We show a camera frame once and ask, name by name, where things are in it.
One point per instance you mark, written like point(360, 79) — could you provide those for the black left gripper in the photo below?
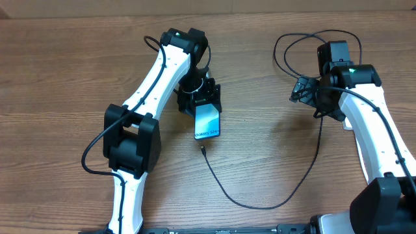
point(212, 94)

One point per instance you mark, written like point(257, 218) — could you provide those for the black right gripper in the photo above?
point(304, 97)

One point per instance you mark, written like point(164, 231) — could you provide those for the blue screen smartphone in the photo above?
point(207, 122)

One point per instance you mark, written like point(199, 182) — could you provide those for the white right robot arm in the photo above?
point(353, 94)

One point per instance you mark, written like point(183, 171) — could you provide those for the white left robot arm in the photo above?
point(132, 142)

